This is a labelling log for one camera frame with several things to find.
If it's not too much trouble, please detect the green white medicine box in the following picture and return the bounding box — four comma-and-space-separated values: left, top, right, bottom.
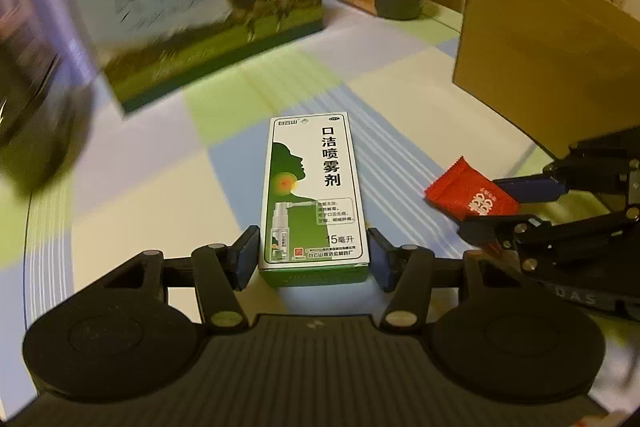
258, 112, 370, 288

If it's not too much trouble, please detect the red snack packet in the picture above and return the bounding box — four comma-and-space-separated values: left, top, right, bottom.
424, 156, 520, 222

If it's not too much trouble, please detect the checkered tablecloth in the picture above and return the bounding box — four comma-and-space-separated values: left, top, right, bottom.
1, 0, 549, 417

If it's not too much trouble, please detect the brown cardboard box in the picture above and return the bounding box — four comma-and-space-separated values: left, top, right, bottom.
454, 0, 639, 157

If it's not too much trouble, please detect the left dark wrapped bowl stack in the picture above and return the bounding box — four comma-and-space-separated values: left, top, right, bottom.
1, 22, 96, 195

